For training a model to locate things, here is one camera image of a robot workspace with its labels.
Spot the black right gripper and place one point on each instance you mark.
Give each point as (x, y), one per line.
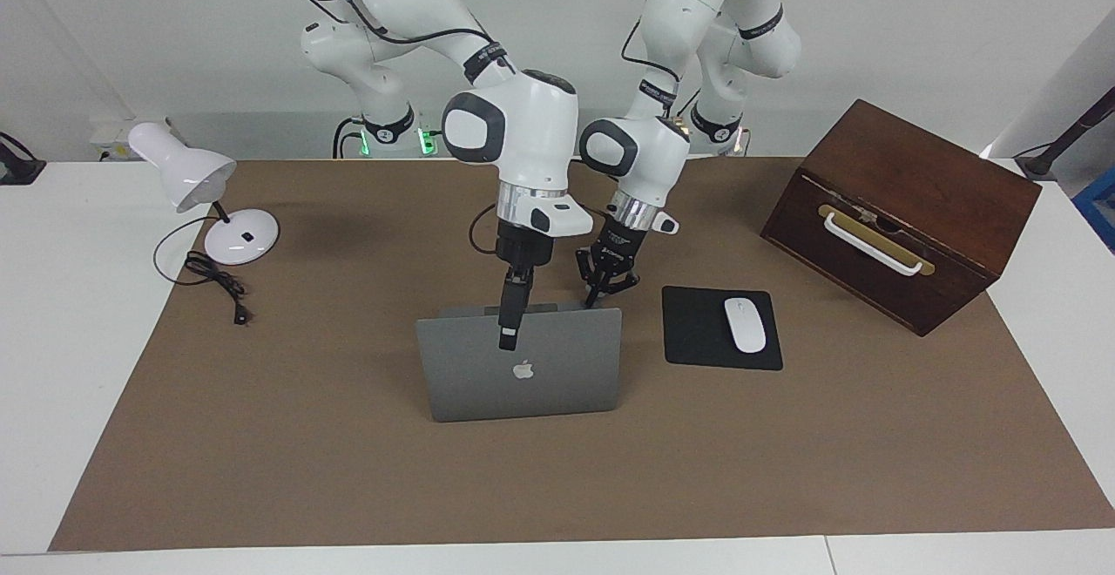
(525, 246)

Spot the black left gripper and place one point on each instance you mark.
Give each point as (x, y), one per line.
(612, 253)

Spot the silver laptop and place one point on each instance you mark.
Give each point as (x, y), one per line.
(470, 375)

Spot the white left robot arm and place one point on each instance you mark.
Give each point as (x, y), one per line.
(662, 17)

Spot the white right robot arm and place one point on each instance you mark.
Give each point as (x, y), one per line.
(540, 139)

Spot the black mouse pad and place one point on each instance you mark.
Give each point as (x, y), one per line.
(692, 331)

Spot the white computer mouse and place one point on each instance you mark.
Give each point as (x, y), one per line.
(745, 327)

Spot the brown table mat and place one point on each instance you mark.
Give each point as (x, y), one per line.
(348, 470)

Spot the white desk lamp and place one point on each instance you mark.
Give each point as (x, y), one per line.
(187, 174)

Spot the dark wooden box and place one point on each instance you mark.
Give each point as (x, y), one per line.
(958, 200)

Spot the white power strip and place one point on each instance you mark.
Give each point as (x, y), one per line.
(109, 135)

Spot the blue crate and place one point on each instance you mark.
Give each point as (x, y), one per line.
(1099, 205)

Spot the black tripod pole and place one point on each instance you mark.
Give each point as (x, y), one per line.
(1084, 126)

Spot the black clamp stand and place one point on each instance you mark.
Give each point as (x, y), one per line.
(17, 170)

